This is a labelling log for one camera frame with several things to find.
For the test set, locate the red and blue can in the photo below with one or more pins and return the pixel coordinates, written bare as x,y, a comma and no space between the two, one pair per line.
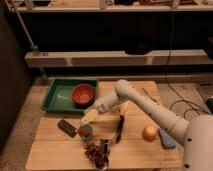
85,132

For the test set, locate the wooden shelf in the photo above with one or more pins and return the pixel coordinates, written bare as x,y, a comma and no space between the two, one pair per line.
109,5
116,58

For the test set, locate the dark rectangular block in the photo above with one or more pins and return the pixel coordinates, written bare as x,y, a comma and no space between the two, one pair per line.
67,128

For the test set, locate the small dark box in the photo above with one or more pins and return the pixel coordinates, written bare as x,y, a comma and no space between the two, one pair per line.
104,146

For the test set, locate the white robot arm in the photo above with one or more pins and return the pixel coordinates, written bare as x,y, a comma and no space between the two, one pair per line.
195,136

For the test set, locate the green plastic tray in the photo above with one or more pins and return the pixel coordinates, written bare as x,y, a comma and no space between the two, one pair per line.
58,97

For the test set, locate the blue sponge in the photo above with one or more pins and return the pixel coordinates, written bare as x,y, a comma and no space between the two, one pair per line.
166,141

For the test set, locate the orange bowl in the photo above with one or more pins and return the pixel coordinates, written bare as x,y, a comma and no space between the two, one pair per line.
83,94

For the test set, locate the metal pole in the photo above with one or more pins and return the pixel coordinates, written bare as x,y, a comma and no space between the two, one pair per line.
33,46

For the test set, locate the lower wooden shelf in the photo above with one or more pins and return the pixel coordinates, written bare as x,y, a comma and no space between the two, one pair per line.
116,58

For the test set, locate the black handled brush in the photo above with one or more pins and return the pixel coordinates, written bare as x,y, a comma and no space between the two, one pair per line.
119,130

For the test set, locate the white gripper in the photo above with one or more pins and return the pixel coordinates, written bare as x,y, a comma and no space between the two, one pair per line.
101,104

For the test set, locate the yellow apple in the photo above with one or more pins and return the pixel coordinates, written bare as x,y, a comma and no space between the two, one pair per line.
149,133

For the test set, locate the metal fork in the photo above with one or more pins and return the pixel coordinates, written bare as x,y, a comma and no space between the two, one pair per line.
146,92

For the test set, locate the upper wooden shelf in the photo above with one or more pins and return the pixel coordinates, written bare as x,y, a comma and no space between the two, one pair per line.
109,5

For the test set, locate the bunch of dark grapes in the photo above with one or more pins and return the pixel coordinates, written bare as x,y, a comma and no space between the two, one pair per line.
94,153

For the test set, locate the white cup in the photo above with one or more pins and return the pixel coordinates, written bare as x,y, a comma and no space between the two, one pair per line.
123,108

